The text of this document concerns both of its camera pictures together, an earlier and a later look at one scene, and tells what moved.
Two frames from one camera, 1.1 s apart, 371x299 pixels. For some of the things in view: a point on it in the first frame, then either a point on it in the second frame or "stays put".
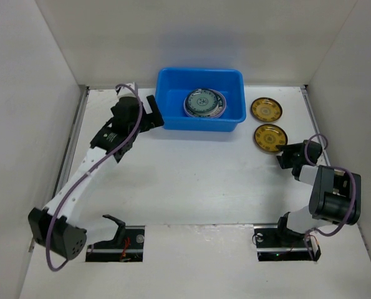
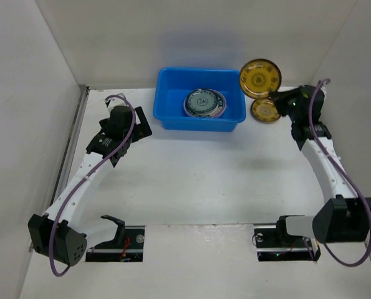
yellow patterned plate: x=266 y=109 stays put
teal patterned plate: x=202 y=101 stays put
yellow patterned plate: x=268 y=136 -> x=259 y=78
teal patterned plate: x=203 y=102 stays put
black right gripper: x=292 y=156 -> x=280 y=102
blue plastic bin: x=172 y=85 stays put
